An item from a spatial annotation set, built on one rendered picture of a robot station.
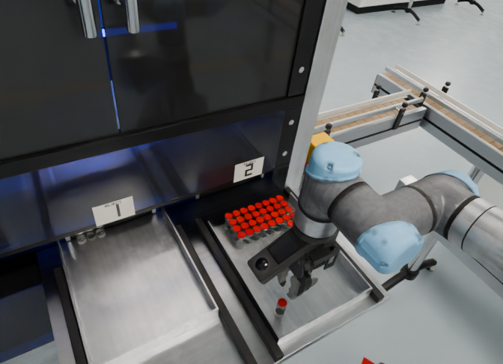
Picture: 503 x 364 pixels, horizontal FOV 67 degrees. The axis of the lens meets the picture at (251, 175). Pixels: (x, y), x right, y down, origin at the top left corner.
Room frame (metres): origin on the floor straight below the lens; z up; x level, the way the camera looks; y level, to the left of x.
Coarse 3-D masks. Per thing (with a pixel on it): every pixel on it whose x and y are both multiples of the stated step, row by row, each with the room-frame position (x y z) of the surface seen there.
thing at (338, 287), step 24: (216, 240) 0.59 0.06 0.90; (264, 240) 0.62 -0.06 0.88; (240, 264) 0.54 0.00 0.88; (336, 264) 0.58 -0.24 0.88; (264, 288) 0.48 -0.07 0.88; (288, 288) 0.49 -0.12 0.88; (312, 288) 0.50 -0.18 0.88; (336, 288) 0.51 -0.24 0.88; (360, 288) 0.52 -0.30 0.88; (264, 312) 0.40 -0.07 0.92; (288, 312) 0.43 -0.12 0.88; (312, 312) 0.44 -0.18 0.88; (336, 312) 0.44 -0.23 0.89; (288, 336) 0.37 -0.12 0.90
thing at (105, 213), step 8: (120, 200) 0.54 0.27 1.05; (128, 200) 0.55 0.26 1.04; (96, 208) 0.51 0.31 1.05; (104, 208) 0.52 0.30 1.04; (112, 208) 0.53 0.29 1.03; (120, 208) 0.54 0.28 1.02; (128, 208) 0.55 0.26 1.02; (96, 216) 0.51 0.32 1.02; (104, 216) 0.52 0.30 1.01; (112, 216) 0.53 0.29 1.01; (120, 216) 0.54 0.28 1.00; (96, 224) 0.51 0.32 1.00
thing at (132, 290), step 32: (128, 224) 0.61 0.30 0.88; (160, 224) 0.62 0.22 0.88; (64, 256) 0.49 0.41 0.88; (96, 256) 0.50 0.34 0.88; (128, 256) 0.51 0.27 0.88; (160, 256) 0.53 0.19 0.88; (96, 288) 0.42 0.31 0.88; (128, 288) 0.43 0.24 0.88; (160, 288) 0.44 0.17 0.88; (192, 288) 0.45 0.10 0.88; (96, 320) 0.35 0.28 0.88; (128, 320) 0.36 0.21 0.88; (160, 320) 0.37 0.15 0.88; (192, 320) 0.37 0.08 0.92; (96, 352) 0.29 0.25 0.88; (128, 352) 0.29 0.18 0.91
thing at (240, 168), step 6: (246, 162) 0.72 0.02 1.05; (252, 162) 0.73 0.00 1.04; (258, 162) 0.75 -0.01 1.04; (240, 168) 0.71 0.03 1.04; (246, 168) 0.73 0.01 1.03; (258, 168) 0.75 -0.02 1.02; (234, 174) 0.71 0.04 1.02; (240, 174) 0.72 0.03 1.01; (252, 174) 0.74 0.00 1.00; (258, 174) 0.75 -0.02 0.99; (234, 180) 0.71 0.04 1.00; (240, 180) 0.72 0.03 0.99
